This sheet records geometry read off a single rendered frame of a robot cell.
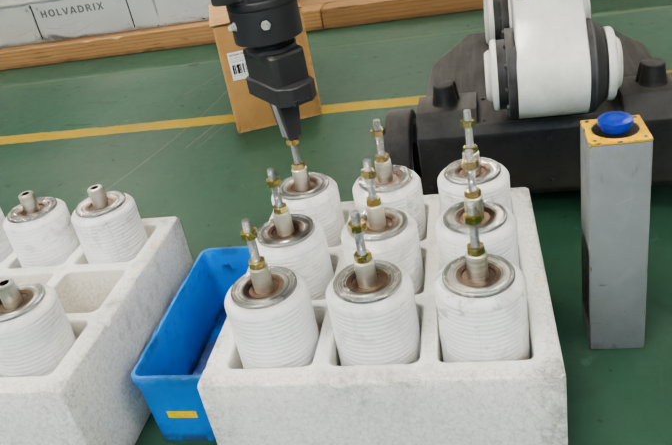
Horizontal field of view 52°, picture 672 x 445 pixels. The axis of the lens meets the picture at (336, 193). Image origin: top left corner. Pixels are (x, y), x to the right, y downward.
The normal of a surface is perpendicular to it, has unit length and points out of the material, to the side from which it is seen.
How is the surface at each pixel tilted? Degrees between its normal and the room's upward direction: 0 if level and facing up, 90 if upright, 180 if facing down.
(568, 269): 0
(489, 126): 46
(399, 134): 37
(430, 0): 90
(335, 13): 90
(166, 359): 88
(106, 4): 90
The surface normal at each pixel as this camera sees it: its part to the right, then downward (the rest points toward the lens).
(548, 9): -0.24, -0.01
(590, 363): -0.18, -0.87
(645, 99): -0.25, -0.26
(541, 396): -0.15, 0.49
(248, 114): 0.17, 0.42
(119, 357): 0.97, -0.07
